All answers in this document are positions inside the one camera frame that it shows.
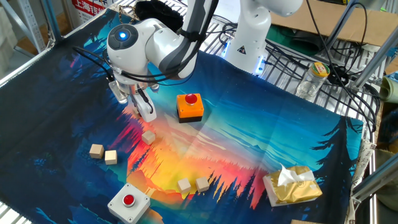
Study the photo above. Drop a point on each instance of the dark green board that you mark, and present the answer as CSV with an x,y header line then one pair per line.
x,y
280,39

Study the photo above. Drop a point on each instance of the colourful forest print cloth mat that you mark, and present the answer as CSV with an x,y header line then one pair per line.
x,y
248,140

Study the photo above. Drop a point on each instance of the white box with red print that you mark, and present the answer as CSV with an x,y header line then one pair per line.
x,y
88,7

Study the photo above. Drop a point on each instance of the white box with red button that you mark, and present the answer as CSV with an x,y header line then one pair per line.
x,y
136,208

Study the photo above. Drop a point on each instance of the silver camera box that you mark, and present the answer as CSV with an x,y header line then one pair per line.
x,y
118,91

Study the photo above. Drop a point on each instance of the orange box with red button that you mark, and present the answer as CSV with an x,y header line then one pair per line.
x,y
190,112

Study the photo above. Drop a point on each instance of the pale green roll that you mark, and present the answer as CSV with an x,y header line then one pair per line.
x,y
390,90

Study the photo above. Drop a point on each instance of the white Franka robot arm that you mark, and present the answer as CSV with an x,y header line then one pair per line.
x,y
130,62

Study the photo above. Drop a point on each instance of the brown cardboard scrap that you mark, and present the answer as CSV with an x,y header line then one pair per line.
x,y
304,222

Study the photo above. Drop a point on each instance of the aluminium profile bar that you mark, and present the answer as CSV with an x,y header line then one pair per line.
x,y
342,25
376,57
376,179

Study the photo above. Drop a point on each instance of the flat brown cardboard sheet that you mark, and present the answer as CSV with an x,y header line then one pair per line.
x,y
373,28

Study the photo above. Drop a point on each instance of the black power adapter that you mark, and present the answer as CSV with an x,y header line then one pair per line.
x,y
337,74

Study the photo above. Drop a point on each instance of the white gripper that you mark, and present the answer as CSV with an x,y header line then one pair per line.
x,y
146,115

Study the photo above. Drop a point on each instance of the blue metal post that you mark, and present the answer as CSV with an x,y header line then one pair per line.
x,y
51,18

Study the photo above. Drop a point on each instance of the white patterned cloth strip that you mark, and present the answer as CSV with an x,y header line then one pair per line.
x,y
362,161

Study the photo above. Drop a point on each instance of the black fluffy duster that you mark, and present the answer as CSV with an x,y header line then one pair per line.
x,y
161,14

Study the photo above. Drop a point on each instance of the clear jar with yellow lid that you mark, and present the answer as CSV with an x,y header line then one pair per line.
x,y
311,82

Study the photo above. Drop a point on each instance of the grey perforated shelf frame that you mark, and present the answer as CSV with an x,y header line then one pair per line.
x,y
31,25

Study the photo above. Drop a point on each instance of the gold tissue pack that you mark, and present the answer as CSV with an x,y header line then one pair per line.
x,y
295,189

